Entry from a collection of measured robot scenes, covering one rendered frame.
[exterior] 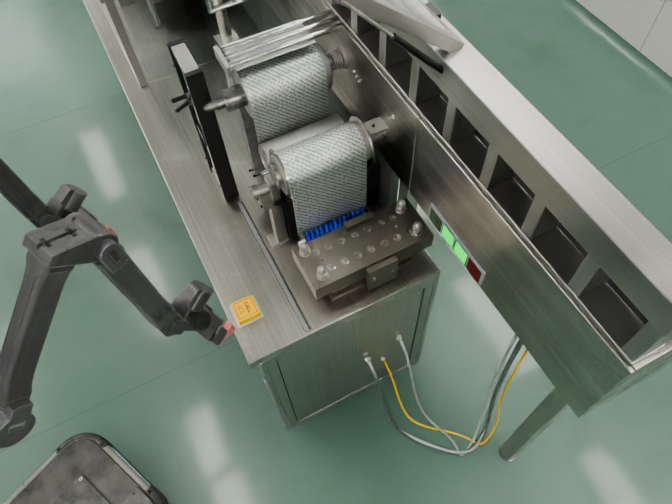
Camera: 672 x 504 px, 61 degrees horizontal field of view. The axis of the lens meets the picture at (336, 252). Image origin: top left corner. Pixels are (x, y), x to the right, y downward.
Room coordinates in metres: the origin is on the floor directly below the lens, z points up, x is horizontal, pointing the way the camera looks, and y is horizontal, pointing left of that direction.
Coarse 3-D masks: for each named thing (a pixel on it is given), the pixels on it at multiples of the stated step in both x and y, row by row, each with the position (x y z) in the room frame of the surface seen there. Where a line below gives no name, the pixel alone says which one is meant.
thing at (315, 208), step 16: (352, 176) 1.04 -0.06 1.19; (320, 192) 1.00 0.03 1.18; (336, 192) 1.02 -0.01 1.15; (352, 192) 1.04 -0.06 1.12; (304, 208) 0.97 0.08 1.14; (320, 208) 0.99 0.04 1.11; (336, 208) 1.02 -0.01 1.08; (352, 208) 1.04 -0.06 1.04; (304, 224) 0.97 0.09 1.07; (320, 224) 0.99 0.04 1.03
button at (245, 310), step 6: (240, 300) 0.80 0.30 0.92; (246, 300) 0.80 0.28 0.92; (252, 300) 0.80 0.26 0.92; (234, 306) 0.78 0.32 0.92; (240, 306) 0.78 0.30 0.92; (246, 306) 0.78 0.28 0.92; (252, 306) 0.78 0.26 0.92; (234, 312) 0.76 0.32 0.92; (240, 312) 0.76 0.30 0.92; (246, 312) 0.76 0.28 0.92; (252, 312) 0.76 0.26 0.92; (258, 312) 0.76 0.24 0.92; (240, 318) 0.74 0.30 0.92; (246, 318) 0.74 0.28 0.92; (252, 318) 0.75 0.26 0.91; (240, 324) 0.73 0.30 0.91
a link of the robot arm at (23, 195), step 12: (0, 168) 0.90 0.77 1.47; (0, 180) 0.89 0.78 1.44; (12, 180) 0.91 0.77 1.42; (0, 192) 0.89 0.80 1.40; (12, 192) 0.89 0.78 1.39; (24, 192) 0.91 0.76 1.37; (12, 204) 0.89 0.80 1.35; (24, 204) 0.90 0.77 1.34; (36, 204) 0.91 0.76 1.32; (24, 216) 0.91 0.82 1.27; (36, 216) 0.89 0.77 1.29
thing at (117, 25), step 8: (104, 0) 1.80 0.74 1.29; (112, 0) 1.81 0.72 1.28; (104, 8) 2.30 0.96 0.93; (112, 8) 1.81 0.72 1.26; (112, 16) 1.80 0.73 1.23; (112, 24) 2.18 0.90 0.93; (120, 24) 1.81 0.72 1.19; (120, 32) 1.80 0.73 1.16; (120, 40) 2.07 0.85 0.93; (128, 40) 1.81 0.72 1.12; (128, 48) 1.81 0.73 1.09; (128, 56) 1.80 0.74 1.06; (136, 64) 1.81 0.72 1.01; (136, 72) 1.80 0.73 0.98; (144, 80) 1.81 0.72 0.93
